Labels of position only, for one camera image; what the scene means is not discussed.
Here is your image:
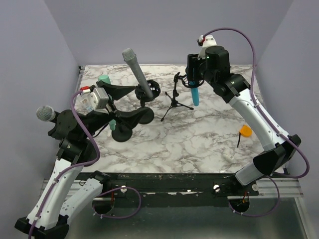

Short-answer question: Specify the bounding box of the black tripod shock mount stand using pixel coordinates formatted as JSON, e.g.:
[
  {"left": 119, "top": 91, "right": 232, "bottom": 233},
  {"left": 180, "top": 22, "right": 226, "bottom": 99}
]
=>
[{"left": 160, "top": 72, "right": 194, "bottom": 121}]

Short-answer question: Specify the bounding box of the teal microphone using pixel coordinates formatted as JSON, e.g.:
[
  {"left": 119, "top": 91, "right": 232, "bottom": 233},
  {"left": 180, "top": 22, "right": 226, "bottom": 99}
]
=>
[{"left": 98, "top": 75, "right": 116, "bottom": 131}]

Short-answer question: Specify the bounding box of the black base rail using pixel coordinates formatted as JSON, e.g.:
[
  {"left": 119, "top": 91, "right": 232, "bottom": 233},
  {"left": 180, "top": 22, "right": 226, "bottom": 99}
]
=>
[{"left": 74, "top": 171, "right": 260, "bottom": 209}]

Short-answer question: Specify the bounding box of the black microphone silver grille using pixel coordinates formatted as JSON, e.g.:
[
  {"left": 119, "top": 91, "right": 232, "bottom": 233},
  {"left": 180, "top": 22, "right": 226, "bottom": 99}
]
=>
[{"left": 36, "top": 106, "right": 59, "bottom": 123}]

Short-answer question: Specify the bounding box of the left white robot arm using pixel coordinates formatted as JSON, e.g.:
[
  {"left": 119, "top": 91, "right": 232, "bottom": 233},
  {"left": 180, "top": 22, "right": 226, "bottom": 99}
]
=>
[{"left": 14, "top": 81, "right": 151, "bottom": 239}]

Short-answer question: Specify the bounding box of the grey microphone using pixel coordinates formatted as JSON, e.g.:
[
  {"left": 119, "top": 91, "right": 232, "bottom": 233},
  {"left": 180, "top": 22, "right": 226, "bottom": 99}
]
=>
[{"left": 122, "top": 48, "right": 154, "bottom": 98}]

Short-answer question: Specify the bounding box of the black round-base clip stand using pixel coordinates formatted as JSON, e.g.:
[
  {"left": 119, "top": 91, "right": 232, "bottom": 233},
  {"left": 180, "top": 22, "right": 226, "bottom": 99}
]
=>
[{"left": 111, "top": 121, "right": 133, "bottom": 142}]

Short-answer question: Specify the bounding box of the blue microphone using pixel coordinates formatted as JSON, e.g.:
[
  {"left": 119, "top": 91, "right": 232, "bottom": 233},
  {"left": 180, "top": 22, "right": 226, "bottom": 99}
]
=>
[{"left": 188, "top": 81, "right": 199, "bottom": 107}]

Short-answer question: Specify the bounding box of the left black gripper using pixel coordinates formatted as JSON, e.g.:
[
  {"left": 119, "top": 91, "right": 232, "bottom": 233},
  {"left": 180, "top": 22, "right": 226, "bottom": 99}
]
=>
[{"left": 83, "top": 81, "right": 151, "bottom": 137}]

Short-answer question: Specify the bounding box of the orange tape measure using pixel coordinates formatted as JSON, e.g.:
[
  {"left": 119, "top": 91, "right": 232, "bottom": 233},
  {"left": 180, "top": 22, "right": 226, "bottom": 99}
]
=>
[{"left": 237, "top": 125, "right": 253, "bottom": 148}]

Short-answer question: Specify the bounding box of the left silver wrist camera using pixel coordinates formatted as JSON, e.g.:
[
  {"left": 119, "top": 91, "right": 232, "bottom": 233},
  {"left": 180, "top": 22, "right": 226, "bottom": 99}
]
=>
[{"left": 79, "top": 86, "right": 109, "bottom": 112}]

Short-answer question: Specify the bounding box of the black round-base shock mount stand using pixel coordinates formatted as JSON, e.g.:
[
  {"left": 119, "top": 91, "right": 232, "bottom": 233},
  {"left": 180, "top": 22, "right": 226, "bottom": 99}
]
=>
[{"left": 135, "top": 80, "right": 161, "bottom": 124}]

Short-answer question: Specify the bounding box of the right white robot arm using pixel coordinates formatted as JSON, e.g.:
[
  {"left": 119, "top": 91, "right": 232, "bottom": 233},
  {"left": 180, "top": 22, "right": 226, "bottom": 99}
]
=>
[{"left": 185, "top": 46, "right": 301, "bottom": 195}]

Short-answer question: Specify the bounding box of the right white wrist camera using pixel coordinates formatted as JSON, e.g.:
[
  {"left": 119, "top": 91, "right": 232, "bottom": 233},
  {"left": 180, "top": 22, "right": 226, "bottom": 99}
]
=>
[{"left": 197, "top": 35, "right": 217, "bottom": 60}]

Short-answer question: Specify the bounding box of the small white plastic piece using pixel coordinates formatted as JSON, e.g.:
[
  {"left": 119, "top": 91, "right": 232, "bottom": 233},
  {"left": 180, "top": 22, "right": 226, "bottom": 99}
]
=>
[{"left": 222, "top": 148, "right": 235, "bottom": 163}]

